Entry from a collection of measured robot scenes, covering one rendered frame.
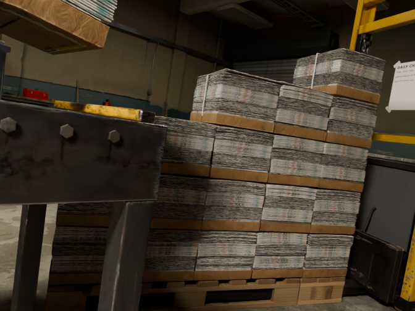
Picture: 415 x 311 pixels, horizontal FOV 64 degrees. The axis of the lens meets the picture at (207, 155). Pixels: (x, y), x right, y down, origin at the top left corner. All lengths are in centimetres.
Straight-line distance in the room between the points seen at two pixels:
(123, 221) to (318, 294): 154
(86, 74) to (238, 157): 714
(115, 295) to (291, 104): 123
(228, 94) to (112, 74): 731
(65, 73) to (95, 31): 755
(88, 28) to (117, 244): 39
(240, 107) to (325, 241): 83
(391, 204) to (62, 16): 206
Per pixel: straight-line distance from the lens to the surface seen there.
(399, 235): 230
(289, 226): 169
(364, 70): 188
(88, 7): 70
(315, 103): 168
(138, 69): 900
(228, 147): 145
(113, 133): 48
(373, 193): 241
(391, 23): 243
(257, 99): 152
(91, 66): 845
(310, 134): 166
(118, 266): 55
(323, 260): 189
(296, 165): 164
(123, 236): 53
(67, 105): 86
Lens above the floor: 80
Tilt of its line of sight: 4 degrees down
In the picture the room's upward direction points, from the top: 9 degrees clockwise
